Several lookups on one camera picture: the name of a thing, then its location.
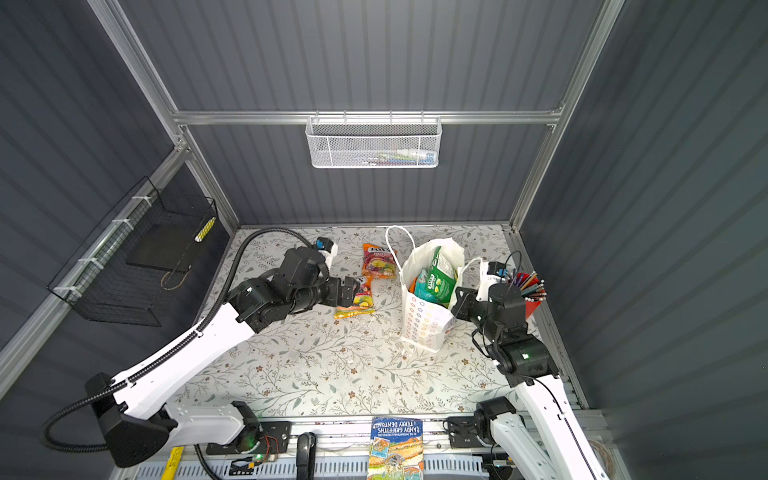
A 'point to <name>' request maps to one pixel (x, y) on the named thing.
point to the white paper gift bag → (425, 323)
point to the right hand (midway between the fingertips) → (460, 291)
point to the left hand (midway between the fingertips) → (343, 281)
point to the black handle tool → (305, 456)
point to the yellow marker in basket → (203, 231)
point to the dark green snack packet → (442, 280)
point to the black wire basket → (141, 249)
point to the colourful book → (396, 449)
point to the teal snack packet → (421, 286)
